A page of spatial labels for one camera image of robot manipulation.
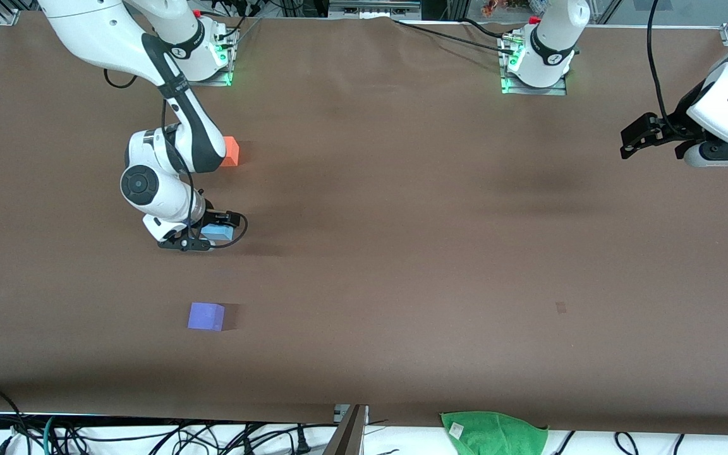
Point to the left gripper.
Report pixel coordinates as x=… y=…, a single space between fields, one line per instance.
x=678 y=124

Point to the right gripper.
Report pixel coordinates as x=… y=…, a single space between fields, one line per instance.
x=210 y=216

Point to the light blue foam block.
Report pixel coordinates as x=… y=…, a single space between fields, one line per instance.
x=218 y=232

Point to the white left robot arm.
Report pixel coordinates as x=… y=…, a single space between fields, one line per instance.
x=547 y=44

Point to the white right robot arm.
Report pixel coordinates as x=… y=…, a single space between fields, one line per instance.
x=86 y=31

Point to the orange foam block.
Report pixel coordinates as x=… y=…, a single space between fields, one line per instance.
x=232 y=151

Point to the purple foam block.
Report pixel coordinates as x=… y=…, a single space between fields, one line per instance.
x=206 y=316

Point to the brown table cover sheet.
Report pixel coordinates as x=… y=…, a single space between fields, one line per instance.
x=402 y=221

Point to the grey power strip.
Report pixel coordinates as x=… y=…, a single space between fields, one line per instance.
x=373 y=7

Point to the green cloth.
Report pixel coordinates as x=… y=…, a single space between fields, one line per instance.
x=493 y=435

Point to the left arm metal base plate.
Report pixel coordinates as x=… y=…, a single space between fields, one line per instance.
x=531 y=90

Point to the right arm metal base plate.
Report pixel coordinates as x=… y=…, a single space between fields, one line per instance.
x=228 y=72

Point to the grey metal post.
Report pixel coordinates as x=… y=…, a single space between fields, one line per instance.
x=346 y=436

